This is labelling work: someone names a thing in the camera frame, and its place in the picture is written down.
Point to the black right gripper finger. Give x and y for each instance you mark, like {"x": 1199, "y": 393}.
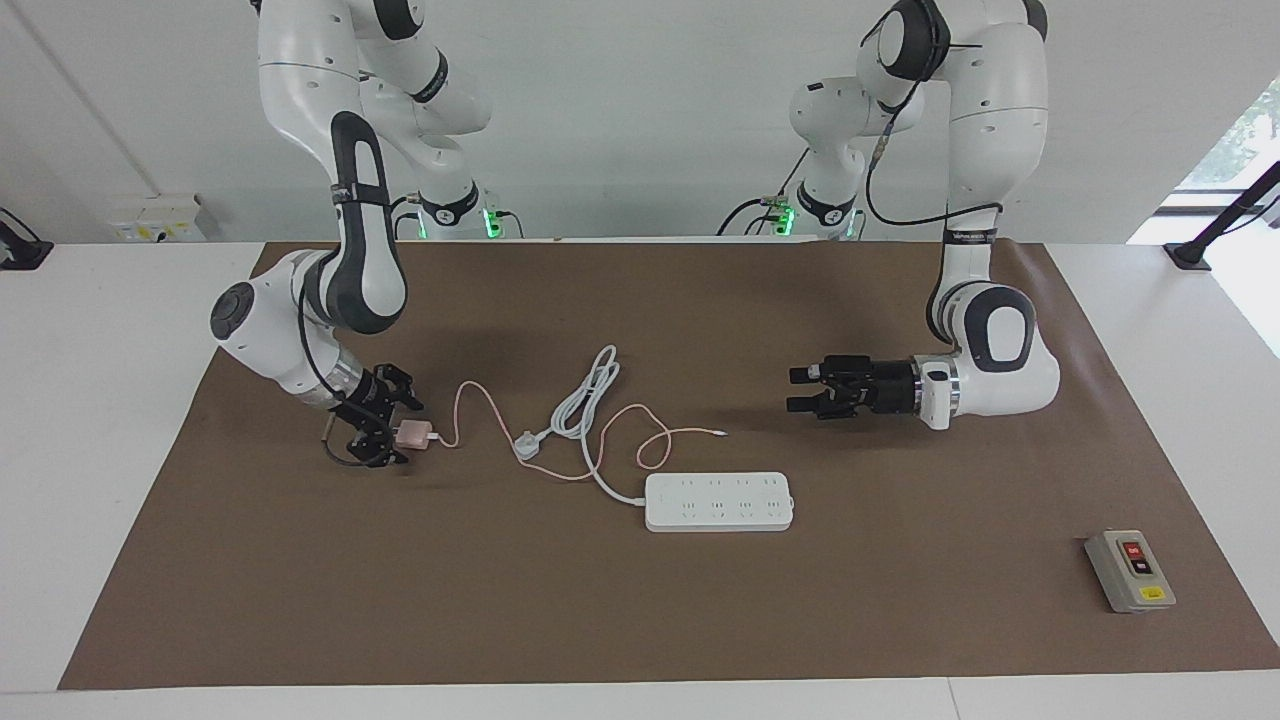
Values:
{"x": 400, "y": 385}
{"x": 375, "y": 443}

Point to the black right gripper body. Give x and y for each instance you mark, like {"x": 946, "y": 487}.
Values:
{"x": 368, "y": 398}

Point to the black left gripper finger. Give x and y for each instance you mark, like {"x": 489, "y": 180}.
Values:
{"x": 825, "y": 405}
{"x": 835, "y": 372}

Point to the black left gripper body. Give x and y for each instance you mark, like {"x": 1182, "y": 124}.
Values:
{"x": 885, "y": 387}

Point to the pink usb charger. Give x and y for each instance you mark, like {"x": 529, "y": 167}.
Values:
{"x": 413, "y": 435}

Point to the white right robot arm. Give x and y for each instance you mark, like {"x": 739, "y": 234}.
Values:
{"x": 300, "y": 80}

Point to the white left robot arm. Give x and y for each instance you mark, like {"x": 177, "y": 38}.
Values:
{"x": 1000, "y": 100}

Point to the white power strip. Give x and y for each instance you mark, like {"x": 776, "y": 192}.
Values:
{"x": 720, "y": 505}

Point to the brown table mat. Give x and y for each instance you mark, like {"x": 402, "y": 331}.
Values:
{"x": 640, "y": 600}

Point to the black desk clamp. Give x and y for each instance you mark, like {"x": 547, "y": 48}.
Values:
{"x": 25, "y": 255}

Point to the white wall socket box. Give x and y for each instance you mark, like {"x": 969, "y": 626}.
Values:
{"x": 150, "y": 225}

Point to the grey on-off switch box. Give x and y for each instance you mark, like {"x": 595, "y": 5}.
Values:
{"x": 1130, "y": 575}

